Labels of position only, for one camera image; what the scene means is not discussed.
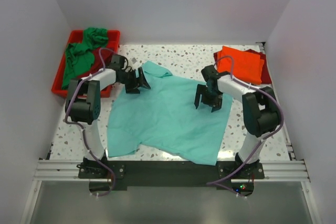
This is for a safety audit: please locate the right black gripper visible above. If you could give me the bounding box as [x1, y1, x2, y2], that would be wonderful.
[195, 84, 223, 112]

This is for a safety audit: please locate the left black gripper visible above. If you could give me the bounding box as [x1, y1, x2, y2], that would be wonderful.
[119, 67, 150, 94]

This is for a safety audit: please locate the teal t shirt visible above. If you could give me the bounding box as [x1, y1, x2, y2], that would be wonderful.
[107, 61, 233, 165]

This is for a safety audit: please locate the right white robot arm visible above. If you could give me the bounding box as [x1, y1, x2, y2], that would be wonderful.
[194, 65, 284, 178]

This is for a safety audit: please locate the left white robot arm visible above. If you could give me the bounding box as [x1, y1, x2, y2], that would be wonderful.
[64, 54, 151, 178]

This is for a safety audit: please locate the dark red t shirt in bin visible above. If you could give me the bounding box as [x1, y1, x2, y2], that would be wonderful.
[86, 43, 119, 74]

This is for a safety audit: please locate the orange folded t shirt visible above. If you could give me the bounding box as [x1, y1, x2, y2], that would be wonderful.
[215, 45, 265, 85]

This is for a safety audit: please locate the dark red folded t shirt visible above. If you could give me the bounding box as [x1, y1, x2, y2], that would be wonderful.
[213, 48, 272, 85]

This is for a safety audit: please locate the green t shirt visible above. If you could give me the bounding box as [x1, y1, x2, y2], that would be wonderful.
[61, 27, 108, 90]

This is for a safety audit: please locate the red plastic bin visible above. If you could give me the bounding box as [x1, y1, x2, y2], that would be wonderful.
[51, 30, 121, 98]

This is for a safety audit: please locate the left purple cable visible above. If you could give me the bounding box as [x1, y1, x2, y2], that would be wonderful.
[64, 47, 118, 197]

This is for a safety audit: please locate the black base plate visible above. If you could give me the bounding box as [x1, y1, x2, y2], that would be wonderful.
[77, 159, 265, 196]

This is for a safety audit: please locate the aluminium rail frame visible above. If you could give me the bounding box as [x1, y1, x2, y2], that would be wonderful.
[19, 41, 322, 224]

